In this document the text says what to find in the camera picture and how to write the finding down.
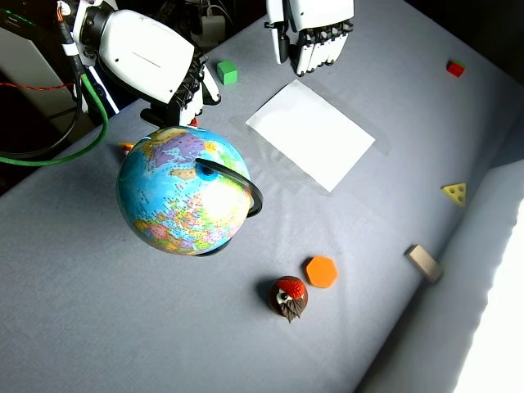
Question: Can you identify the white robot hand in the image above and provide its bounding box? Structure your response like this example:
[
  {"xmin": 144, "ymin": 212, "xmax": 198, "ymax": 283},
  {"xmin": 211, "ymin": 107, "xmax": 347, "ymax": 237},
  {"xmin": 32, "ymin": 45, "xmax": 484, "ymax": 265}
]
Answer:
[
  {"xmin": 97, "ymin": 7, "xmax": 223, "ymax": 129},
  {"xmin": 264, "ymin": 0, "xmax": 355, "ymax": 78}
]

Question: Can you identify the desk globe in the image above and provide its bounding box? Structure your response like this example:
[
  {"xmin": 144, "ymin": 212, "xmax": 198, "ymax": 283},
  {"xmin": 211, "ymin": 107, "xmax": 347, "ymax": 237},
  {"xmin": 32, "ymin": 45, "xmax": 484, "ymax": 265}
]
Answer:
[{"xmin": 115, "ymin": 125, "xmax": 264, "ymax": 258}]

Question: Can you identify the white power adapter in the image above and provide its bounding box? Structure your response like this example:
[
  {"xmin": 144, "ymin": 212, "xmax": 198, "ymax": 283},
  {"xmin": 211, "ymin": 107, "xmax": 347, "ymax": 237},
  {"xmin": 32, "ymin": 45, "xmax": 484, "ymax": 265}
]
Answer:
[{"xmin": 196, "ymin": 14, "xmax": 228, "ymax": 52}]

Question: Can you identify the green cube block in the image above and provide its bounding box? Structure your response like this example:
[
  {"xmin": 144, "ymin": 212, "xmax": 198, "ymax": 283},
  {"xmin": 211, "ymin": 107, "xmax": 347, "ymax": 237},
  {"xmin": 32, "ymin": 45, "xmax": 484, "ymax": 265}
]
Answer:
[{"xmin": 216, "ymin": 60, "xmax": 239, "ymax": 86}]

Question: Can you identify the white cabinet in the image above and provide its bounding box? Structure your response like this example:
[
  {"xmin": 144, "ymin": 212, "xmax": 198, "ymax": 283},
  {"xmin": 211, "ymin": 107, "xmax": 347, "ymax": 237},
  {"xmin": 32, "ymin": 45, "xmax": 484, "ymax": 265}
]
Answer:
[{"xmin": 0, "ymin": 26, "xmax": 89, "ymax": 136}]

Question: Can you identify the white paper sheet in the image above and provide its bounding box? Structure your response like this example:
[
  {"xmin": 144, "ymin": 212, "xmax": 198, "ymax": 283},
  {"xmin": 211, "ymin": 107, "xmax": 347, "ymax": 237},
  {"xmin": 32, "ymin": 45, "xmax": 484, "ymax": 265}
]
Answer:
[{"xmin": 245, "ymin": 79, "xmax": 377, "ymax": 193}]

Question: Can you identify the yellow cheese wedge toy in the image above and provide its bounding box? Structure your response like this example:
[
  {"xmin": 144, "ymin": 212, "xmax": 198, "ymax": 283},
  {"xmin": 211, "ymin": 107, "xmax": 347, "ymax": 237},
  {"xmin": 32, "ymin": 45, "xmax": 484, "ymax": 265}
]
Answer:
[{"xmin": 440, "ymin": 183, "xmax": 468, "ymax": 208}]

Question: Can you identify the grey table cloth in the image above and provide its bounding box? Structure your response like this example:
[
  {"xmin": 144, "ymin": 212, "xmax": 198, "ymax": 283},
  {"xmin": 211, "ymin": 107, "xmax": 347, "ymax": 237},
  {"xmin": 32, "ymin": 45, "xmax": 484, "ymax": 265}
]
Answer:
[{"xmin": 0, "ymin": 0, "xmax": 524, "ymax": 393}]

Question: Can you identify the orange hexagon block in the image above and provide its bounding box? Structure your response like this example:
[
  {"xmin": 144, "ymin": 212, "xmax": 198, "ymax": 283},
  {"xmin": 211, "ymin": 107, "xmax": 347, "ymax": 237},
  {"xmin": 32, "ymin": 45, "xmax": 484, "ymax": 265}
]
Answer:
[{"xmin": 302, "ymin": 255, "xmax": 340, "ymax": 289}]

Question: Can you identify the beige wooden block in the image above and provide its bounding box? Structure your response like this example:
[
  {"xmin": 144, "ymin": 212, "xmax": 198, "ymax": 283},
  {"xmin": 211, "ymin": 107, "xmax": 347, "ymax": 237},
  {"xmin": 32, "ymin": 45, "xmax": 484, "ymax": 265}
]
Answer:
[{"xmin": 404, "ymin": 244, "xmax": 445, "ymax": 284}]

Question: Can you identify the chocolate cake toy with strawberry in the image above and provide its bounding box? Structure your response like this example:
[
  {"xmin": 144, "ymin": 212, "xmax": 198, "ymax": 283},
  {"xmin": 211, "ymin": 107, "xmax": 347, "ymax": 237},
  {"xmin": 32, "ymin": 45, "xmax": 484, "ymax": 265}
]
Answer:
[{"xmin": 268, "ymin": 275, "xmax": 309, "ymax": 324}]

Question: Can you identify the black cable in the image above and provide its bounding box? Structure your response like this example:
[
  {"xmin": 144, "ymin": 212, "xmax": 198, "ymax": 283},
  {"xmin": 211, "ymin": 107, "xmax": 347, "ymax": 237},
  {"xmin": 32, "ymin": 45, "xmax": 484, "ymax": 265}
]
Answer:
[{"xmin": 0, "ymin": 16, "xmax": 85, "ymax": 160}]

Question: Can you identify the thin red wire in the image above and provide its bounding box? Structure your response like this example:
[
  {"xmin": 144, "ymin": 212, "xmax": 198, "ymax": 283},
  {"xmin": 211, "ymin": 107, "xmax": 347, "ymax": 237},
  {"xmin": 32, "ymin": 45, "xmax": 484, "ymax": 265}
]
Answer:
[{"xmin": 0, "ymin": 81, "xmax": 77, "ymax": 93}]

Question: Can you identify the green cable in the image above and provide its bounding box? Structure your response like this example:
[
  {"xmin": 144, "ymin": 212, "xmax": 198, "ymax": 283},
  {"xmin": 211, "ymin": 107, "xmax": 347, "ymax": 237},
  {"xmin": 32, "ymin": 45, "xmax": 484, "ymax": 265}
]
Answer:
[{"xmin": 0, "ymin": 73, "xmax": 111, "ymax": 167}]

